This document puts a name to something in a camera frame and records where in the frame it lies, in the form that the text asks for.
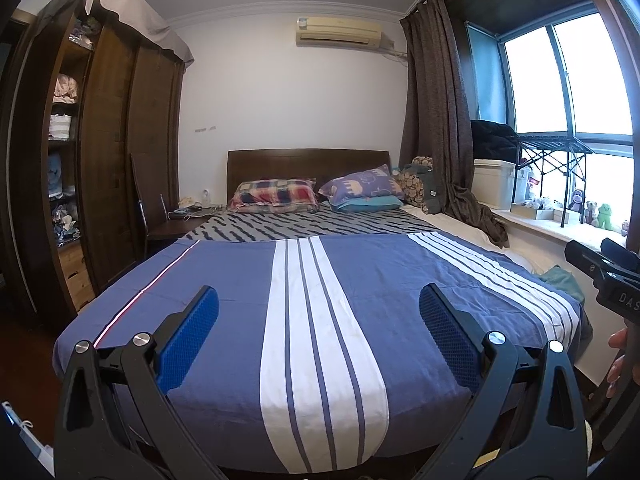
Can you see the brown curtain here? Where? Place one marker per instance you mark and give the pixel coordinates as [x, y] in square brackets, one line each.
[440, 110]

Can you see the dark wooden chair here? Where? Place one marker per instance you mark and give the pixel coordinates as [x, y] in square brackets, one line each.
[147, 210]

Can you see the dark wooden headboard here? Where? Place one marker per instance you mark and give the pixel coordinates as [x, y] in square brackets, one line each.
[307, 170]

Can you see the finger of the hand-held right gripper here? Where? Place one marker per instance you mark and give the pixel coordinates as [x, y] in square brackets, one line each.
[622, 256]
[585, 259]

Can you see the green cloth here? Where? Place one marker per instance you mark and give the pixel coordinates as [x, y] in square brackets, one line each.
[562, 280]

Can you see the zebra striped bed sheet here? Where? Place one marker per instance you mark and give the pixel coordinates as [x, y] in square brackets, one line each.
[300, 222]

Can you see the grey cloth cover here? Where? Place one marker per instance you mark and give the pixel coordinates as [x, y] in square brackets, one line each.
[135, 20]

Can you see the wooden bed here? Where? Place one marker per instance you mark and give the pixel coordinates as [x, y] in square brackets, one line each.
[225, 285]

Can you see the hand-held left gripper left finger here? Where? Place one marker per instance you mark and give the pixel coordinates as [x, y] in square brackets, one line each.
[190, 340]

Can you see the black folding table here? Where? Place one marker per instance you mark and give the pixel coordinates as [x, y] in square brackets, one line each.
[550, 142]

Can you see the person's right hand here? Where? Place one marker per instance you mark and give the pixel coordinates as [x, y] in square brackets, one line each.
[619, 360]

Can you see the green frog plush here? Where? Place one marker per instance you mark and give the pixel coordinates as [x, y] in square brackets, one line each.
[606, 216]

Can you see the plaid pillow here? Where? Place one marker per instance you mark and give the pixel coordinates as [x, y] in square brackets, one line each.
[275, 195]

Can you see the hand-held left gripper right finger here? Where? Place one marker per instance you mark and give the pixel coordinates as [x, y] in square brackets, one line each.
[445, 340]

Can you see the grey plush toy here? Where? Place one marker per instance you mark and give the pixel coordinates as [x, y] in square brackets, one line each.
[592, 212]

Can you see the blue white striped blanket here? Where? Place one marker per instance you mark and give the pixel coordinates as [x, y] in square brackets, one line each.
[225, 285]

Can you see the blue roller blind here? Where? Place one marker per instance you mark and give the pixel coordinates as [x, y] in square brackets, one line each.
[482, 70]

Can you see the teal pillow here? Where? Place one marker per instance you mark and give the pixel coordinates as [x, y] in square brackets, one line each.
[367, 203]

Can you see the brown patterned cushion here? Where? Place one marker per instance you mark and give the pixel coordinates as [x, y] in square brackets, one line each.
[412, 180]

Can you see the dark wooden wardrobe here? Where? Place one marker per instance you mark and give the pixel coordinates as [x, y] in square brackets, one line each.
[110, 160]

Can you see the wooden nightstand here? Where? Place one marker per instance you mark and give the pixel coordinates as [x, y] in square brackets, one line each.
[172, 230]

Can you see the wall air conditioner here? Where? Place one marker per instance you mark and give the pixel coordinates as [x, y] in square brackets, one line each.
[337, 31]

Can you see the monkey plush toy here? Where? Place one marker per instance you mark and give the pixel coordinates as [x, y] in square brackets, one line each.
[577, 202]

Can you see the dark green cushion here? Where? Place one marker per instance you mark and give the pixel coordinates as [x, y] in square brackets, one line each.
[432, 187]

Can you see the black jacket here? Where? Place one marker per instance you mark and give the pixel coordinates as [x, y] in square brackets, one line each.
[492, 137]

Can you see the purple patterned pillow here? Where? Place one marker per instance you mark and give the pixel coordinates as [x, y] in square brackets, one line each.
[362, 185]

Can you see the white storage box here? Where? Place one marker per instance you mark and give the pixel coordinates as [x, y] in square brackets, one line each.
[492, 185]

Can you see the white plastic bin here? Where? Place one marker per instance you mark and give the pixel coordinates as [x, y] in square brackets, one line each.
[30, 447]

